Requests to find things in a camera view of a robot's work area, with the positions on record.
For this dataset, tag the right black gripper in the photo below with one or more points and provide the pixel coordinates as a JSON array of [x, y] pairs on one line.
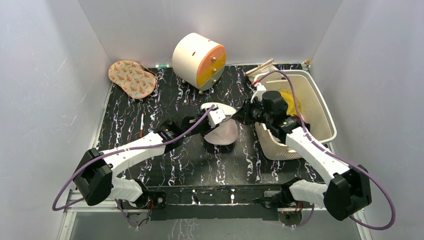
[[245, 112]]

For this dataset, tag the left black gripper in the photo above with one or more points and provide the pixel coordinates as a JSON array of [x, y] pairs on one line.
[[208, 128]]

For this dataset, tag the white mesh bra laundry bag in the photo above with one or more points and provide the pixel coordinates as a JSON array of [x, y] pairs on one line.
[[227, 131]]

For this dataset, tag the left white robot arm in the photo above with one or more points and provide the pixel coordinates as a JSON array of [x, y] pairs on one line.
[[96, 176]]

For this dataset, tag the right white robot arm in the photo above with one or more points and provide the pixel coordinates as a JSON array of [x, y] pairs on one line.
[[345, 190]]

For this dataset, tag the beige-trimmed mesh laundry bag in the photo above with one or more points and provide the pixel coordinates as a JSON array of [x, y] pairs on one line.
[[253, 74]]

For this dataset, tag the cream perforated laundry basket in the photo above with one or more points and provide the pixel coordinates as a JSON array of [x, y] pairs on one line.
[[314, 111]]

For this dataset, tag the floral mesh laundry bag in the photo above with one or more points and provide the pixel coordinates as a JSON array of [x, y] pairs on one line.
[[134, 79]]

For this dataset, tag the yellow garment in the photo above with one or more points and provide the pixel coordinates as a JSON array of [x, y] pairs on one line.
[[291, 101]]

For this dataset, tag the black garment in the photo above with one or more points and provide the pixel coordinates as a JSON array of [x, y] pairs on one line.
[[303, 126]]

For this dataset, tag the red white pen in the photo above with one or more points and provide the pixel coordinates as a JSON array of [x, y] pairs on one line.
[[141, 125]]

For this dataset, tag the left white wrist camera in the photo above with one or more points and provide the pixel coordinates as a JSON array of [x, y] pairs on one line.
[[215, 117]]

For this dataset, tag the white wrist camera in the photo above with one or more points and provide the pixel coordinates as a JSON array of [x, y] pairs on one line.
[[215, 117], [257, 95]]

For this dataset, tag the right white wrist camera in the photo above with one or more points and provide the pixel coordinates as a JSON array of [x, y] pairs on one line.
[[257, 95]]

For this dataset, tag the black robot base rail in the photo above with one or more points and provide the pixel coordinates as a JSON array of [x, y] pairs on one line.
[[251, 201]]

